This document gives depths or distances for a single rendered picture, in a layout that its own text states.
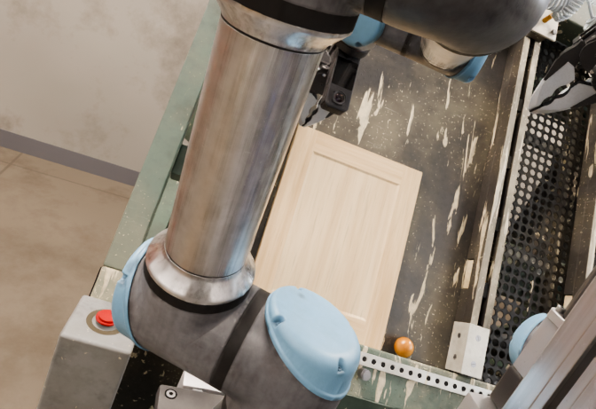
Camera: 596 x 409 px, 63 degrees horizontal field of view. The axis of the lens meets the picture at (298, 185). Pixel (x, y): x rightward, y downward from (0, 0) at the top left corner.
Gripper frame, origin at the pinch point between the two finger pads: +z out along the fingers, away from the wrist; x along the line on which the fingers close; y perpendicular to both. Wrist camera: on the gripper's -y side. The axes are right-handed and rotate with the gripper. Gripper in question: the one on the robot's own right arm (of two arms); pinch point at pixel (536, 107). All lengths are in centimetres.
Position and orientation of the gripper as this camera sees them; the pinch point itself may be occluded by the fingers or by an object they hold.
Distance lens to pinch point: 85.3
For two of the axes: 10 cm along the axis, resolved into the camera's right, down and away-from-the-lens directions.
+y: 4.2, -5.1, 7.5
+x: -7.1, -7.0, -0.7
